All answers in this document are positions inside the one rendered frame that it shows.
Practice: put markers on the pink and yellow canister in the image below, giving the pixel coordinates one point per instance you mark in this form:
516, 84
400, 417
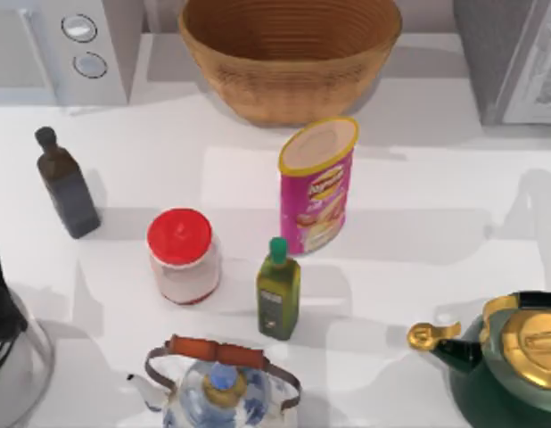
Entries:
315, 196

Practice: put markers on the green oil bottle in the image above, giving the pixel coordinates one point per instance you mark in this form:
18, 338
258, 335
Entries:
278, 294

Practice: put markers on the white jar with red lid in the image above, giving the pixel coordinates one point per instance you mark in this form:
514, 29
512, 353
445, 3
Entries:
184, 263

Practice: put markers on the woven wicker basket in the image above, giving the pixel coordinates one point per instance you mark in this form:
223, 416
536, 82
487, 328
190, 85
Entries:
290, 67

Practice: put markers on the blue and white teapot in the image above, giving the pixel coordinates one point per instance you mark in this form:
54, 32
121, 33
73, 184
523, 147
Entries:
222, 392

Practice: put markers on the dark glass bottle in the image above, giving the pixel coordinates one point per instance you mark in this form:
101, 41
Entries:
68, 191

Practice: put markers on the round microwave knob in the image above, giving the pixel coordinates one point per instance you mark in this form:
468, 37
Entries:
90, 65
79, 27

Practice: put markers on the green and gold kettle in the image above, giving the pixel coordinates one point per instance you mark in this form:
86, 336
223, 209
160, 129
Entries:
512, 361

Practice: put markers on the pale microwave oven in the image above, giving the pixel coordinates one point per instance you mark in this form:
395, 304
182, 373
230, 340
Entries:
43, 53

